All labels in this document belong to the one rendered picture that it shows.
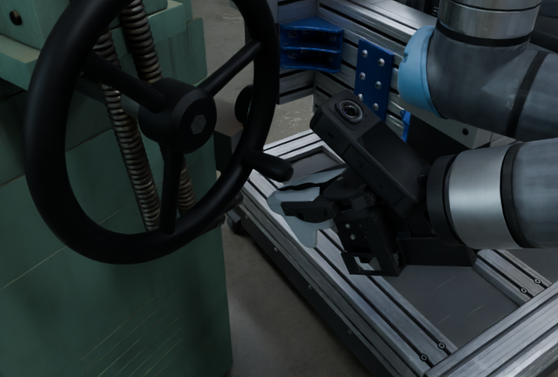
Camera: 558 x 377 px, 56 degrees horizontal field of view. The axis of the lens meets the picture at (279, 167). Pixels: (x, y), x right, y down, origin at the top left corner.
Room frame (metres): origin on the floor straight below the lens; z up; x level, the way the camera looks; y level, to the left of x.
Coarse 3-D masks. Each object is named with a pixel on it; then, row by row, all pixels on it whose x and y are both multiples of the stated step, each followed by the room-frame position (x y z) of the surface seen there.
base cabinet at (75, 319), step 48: (96, 144) 0.53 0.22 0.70; (144, 144) 0.58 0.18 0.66; (0, 192) 0.43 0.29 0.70; (96, 192) 0.51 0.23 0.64; (0, 240) 0.41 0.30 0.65; (48, 240) 0.45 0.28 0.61; (0, 288) 0.40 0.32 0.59; (48, 288) 0.43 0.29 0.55; (96, 288) 0.48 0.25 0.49; (144, 288) 0.54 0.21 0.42; (192, 288) 0.61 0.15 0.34; (0, 336) 0.38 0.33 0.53; (48, 336) 0.42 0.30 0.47; (96, 336) 0.46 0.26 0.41; (144, 336) 0.52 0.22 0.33; (192, 336) 0.60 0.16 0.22
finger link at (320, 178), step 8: (312, 176) 0.42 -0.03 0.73; (320, 176) 0.41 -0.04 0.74; (328, 176) 0.40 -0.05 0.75; (336, 176) 0.40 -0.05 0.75; (288, 184) 0.42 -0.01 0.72; (296, 184) 0.41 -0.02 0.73; (304, 184) 0.41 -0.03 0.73; (312, 184) 0.40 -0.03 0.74; (320, 184) 0.39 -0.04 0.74; (328, 184) 0.39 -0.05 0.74
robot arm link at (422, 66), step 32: (448, 0) 0.41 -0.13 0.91; (480, 0) 0.39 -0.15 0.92; (512, 0) 0.38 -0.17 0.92; (416, 32) 0.44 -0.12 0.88; (448, 32) 0.40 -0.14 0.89; (480, 32) 0.38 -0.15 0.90; (512, 32) 0.38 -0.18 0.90; (416, 64) 0.41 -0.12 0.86; (448, 64) 0.39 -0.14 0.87; (480, 64) 0.38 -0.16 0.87; (512, 64) 0.38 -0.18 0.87; (416, 96) 0.41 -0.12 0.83; (448, 96) 0.39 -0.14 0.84; (480, 96) 0.38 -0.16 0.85; (512, 96) 0.36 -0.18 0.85; (480, 128) 0.39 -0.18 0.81; (512, 128) 0.36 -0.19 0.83
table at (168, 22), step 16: (160, 16) 0.51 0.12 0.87; (176, 16) 0.52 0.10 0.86; (112, 32) 0.46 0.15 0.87; (160, 32) 0.50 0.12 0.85; (176, 32) 0.52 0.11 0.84; (0, 48) 0.42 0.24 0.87; (16, 48) 0.42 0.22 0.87; (32, 48) 0.42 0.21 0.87; (128, 48) 0.47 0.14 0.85; (0, 64) 0.41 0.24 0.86; (16, 64) 0.40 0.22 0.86; (32, 64) 0.39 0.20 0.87; (16, 80) 0.40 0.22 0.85
